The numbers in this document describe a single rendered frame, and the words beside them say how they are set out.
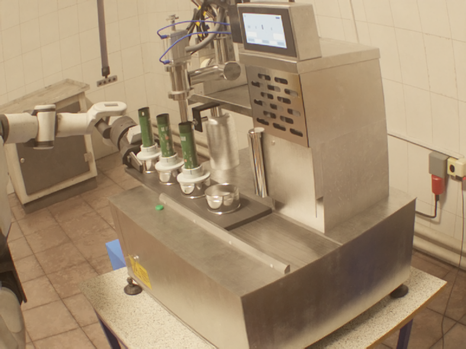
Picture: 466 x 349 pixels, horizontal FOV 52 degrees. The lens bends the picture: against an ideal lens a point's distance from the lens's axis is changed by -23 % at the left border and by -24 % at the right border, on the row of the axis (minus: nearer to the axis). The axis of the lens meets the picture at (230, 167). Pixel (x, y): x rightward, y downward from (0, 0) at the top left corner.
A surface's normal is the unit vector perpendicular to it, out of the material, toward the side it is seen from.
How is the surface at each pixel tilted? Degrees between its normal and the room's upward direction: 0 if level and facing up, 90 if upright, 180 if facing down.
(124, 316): 0
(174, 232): 0
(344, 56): 90
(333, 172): 90
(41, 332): 0
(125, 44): 90
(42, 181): 89
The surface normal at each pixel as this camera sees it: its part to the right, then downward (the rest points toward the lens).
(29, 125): 0.90, 0.07
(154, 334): -0.13, -0.92
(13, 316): 0.48, 0.26
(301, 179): -0.83, 0.30
